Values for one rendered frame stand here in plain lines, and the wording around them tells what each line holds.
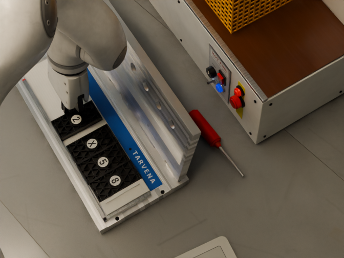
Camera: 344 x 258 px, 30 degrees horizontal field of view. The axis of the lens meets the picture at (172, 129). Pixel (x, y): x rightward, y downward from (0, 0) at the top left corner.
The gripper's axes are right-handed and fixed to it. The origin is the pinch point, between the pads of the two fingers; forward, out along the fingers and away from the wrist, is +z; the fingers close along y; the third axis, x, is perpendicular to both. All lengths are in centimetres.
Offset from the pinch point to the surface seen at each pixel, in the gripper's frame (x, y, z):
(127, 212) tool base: -0.6, 26.7, 2.9
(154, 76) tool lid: 11.1, 12.9, -19.0
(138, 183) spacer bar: 3.9, 23.0, 0.6
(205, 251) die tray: 8.5, 41.2, 2.0
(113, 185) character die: -0.6, 20.6, 1.5
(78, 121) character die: 0.0, 3.9, 1.4
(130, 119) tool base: 9.8, 8.9, 0.7
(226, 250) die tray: 11.9, 43.3, 1.2
